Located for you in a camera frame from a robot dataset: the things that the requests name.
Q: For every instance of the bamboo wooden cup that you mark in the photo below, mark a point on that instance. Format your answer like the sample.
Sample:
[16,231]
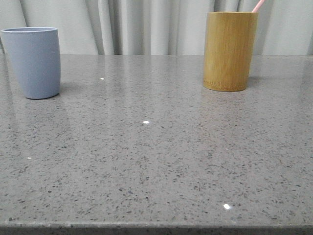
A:
[228,50]

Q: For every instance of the blue plastic cup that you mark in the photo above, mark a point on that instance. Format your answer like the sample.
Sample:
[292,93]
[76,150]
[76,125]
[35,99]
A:
[34,54]

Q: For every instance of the grey pleated curtain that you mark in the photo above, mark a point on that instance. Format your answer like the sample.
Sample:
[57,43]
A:
[159,27]

